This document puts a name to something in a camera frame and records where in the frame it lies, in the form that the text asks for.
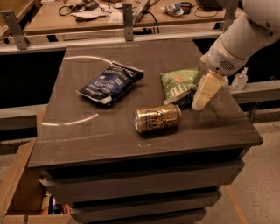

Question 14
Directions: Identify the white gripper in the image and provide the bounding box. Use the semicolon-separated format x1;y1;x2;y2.
192;38;247;111

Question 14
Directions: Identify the green jalapeno chip bag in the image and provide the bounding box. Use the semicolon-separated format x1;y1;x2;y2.
160;67;200;106

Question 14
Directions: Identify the orange soda can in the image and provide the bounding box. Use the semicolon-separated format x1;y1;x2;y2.
134;104;181;133

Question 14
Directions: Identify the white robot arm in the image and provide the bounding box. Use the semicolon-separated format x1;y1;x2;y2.
192;0;280;110

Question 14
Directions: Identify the blue salt vinegar chip bag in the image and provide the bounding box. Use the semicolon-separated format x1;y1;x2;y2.
78;61;144;105

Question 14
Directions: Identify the clear sanitizer bottle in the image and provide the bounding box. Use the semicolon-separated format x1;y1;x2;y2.
231;67;248;90

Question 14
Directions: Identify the black keyboard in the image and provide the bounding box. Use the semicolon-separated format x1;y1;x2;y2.
195;0;223;11

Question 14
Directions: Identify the crumpled white blue wrapper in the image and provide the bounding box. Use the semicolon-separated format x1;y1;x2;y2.
164;3;184;17

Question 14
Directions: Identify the white power strip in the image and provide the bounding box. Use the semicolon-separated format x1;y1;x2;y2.
132;0;150;23

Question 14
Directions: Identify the grey drawer cabinet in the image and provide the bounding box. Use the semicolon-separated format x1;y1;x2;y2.
29;39;263;224

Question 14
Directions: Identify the wooden desk with clutter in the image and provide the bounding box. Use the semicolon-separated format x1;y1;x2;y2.
24;0;229;35

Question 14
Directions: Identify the cardboard box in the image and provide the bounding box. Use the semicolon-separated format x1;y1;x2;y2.
0;139;76;224

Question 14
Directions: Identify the metal rail frame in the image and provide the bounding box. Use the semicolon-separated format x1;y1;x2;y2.
1;0;244;46

